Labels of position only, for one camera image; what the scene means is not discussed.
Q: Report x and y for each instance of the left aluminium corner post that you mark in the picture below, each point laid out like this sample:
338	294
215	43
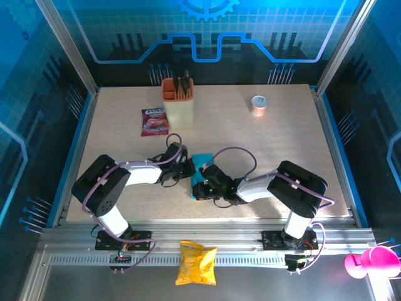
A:
67	47

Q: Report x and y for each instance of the right small circuit board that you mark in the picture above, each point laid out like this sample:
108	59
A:
296	261

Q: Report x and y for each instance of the yellow chips bag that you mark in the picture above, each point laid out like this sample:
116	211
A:
196	265

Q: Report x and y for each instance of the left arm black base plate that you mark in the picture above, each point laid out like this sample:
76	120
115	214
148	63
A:
141	241

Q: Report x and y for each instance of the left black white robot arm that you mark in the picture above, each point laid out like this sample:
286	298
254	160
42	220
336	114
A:
103	188

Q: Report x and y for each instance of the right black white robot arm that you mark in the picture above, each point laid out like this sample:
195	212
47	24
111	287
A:
297	188

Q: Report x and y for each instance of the small can orange label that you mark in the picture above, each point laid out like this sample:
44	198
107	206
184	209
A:
259	106

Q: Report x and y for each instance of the aluminium front frame rail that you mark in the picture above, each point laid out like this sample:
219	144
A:
203	230

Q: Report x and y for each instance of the pink plastic cup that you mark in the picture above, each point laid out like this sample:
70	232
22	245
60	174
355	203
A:
376	261

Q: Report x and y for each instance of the small circuit board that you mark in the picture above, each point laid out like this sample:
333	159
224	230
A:
296	261
120	257

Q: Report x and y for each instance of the left small circuit board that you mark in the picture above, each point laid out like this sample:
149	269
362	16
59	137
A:
120	257

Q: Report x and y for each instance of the beige utensil holder orange rim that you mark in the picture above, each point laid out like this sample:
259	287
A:
178	109

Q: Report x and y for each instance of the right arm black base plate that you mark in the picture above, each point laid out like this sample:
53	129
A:
272	240

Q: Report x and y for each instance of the magenta candy bag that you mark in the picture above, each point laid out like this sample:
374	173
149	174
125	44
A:
154	122

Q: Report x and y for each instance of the right aluminium corner post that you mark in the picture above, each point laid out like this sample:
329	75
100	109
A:
344	47

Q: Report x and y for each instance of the aluminium corner post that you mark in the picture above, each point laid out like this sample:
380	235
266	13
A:
67	47
344	47

